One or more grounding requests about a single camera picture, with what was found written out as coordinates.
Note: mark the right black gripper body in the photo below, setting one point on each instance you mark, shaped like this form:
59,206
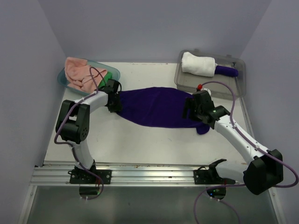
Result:
195,112

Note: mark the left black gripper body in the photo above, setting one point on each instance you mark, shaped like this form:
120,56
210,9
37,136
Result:
115,106

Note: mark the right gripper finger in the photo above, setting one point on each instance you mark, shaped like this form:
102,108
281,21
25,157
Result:
189,102
186,111

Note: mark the dark purple towel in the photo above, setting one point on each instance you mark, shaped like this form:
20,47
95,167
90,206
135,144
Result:
158,107

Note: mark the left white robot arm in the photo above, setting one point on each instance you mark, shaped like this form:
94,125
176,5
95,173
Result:
73,123

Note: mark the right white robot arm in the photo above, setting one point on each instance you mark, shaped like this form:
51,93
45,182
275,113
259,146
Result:
263,168

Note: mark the green towel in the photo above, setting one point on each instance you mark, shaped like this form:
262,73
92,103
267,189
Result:
106,78

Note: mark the grey transparent plastic tray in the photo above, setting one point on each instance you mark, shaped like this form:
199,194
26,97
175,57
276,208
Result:
188,82

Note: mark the pink towel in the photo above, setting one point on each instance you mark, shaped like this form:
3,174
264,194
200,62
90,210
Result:
82,76

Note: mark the rolled white towel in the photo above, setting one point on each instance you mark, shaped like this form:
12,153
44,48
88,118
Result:
198,65

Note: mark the rolled purple towel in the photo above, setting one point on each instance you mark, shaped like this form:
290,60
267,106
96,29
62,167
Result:
226,71

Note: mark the teal plastic bin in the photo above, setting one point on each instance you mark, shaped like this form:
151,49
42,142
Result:
64,82

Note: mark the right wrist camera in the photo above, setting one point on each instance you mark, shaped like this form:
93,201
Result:
203,98

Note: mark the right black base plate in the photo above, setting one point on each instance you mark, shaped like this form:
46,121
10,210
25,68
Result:
209,177

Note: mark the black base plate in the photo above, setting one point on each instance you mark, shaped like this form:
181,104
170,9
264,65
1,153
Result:
80,176
209,177

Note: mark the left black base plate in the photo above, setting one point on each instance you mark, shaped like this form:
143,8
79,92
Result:
80,176

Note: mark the aluminium mounting rail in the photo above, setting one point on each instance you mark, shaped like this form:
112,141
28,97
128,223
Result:
55,173

